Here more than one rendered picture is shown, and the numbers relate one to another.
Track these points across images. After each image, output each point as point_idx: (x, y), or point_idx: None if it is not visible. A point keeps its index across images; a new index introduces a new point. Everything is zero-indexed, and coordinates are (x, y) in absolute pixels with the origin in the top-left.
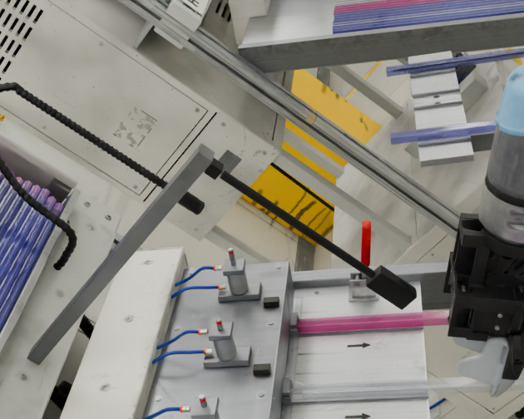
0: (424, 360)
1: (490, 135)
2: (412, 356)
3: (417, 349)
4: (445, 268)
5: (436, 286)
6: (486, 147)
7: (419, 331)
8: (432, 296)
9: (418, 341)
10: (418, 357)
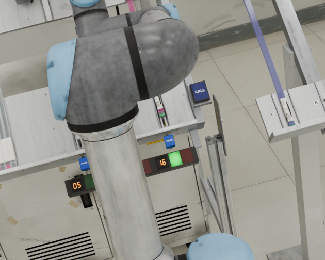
0: (106, 5)
1: (274, 0)
2: (108, 0)
3: (112, 1)
4: (163, 1)
5: (160, 1)
6: (272, 1)
7: (124, 0)
8: (159, 2)
9: (117, 1)
10: (108, 3)
